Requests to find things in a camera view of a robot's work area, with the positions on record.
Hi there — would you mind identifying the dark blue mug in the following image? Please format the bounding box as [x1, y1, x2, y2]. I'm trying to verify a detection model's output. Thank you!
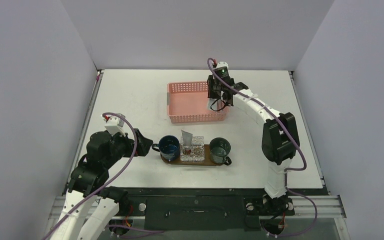
[151, 135, 180, 161]

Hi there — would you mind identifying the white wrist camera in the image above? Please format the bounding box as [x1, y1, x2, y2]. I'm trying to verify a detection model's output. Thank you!
[213, 61, 229, 69]
[103, 113, 125, 136]

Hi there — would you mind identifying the dark green mug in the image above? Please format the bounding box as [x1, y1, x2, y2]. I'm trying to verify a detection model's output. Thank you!
[209, 137, 232, 166]

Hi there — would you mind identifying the red cap toothpaste tube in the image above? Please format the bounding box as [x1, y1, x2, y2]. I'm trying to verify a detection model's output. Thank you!
[181, 130, 193, 156]

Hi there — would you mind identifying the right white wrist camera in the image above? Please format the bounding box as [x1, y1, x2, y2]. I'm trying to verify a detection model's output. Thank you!
[213, 61, 229, 69]

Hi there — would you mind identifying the brown oval wooden tray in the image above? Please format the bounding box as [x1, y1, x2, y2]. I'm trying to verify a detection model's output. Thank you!
[160, 153, 224, 167]

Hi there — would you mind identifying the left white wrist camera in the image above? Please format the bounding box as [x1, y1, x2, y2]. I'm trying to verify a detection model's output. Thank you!
[103, 113, 125, 136]

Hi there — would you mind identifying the aluminium rail frame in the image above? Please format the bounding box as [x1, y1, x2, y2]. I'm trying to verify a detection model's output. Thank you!
[291, 195, 347, 219]

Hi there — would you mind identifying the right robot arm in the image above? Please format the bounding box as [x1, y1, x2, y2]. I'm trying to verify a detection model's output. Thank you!
[207, 62, 303, 214]

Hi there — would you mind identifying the dark cap toothpaste tube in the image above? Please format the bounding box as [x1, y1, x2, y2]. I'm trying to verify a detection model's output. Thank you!
[206, 98, 214, 110]

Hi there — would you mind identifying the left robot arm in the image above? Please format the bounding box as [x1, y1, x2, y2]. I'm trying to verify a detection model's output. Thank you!
[44, 128, 153, 240]

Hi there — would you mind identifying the grey tape strip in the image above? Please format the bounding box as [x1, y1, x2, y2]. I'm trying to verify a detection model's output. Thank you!
[166, 92, 170, 105]

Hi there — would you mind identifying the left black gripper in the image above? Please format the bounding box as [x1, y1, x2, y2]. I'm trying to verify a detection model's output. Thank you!
[104, 127, 152, 168]

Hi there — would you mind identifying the pink perforated plastic basket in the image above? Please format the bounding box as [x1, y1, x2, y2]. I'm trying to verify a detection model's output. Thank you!
[167, 81, 229, 124]

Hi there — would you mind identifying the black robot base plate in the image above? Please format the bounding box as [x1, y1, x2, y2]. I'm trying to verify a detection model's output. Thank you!
[104, 187, 295, 231]

